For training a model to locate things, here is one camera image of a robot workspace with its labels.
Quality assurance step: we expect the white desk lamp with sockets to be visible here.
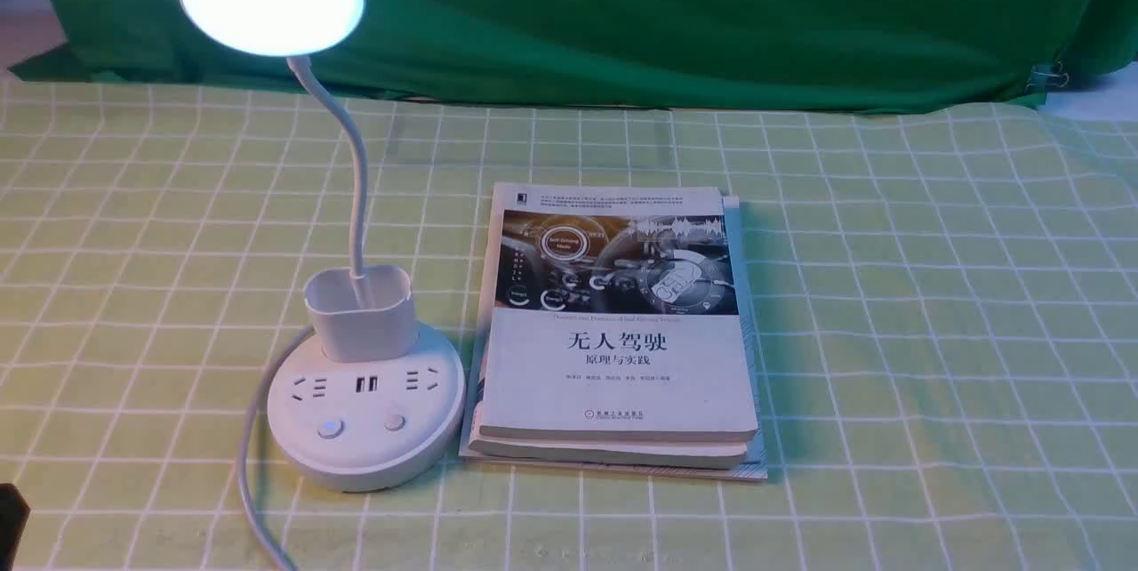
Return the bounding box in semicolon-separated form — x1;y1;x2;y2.
180;0;464;493

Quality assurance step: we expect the white self-driving textbook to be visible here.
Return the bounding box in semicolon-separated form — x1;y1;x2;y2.
468;181;759;470

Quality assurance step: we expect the thin book under textbook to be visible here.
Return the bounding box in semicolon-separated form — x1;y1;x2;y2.
459;195;769;482

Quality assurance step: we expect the green backdrop cloth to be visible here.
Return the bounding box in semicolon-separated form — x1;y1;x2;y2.
9;0;1138;115

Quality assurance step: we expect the metal binder clip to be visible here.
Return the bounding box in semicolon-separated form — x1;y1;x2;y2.
1025;61;1070;94

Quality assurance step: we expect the black object at edge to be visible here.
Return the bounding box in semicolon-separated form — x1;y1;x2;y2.
0;483;31;570

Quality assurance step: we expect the white lamp power cable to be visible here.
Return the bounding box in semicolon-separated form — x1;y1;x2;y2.
236;326;318;571

